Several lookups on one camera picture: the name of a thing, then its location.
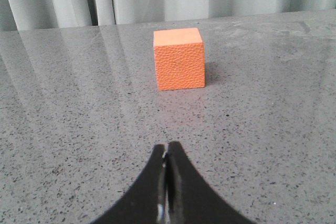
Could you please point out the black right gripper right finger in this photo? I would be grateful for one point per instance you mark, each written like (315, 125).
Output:
(190, 197)

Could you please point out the orange foam cube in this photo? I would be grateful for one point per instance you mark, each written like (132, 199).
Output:
(179, 59)

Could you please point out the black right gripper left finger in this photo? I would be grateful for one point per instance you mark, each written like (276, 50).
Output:
(145, 200)

